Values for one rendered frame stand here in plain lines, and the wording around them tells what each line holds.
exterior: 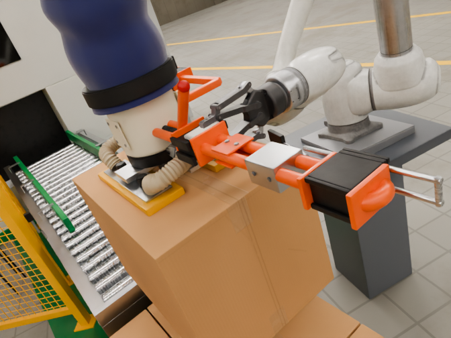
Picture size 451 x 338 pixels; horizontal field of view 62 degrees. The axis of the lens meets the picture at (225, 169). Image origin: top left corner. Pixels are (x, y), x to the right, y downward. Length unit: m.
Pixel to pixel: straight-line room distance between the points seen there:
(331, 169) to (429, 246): 1.69
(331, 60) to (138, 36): 0.43
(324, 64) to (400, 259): 1.21
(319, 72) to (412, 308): 1.27
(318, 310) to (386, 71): 0.80
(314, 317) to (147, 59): 0.84
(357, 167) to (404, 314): 1.43
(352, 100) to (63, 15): 0.98
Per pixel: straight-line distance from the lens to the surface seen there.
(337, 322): 1.18
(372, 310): 1.89
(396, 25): 1.35
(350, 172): 0.48
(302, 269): 0.99
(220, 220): 0.76
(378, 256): 1.80
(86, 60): 0.86
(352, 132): 1.49
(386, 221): 1.72
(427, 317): 1.88
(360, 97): 1.44
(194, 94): 1.07
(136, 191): 0.91
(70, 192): 2.63
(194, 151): 0.71
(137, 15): 0.87
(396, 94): 1.43
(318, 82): 0.88
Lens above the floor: 1.49
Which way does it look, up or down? 28 degrees down
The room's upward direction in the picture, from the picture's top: 20 degrees counter-clockwise
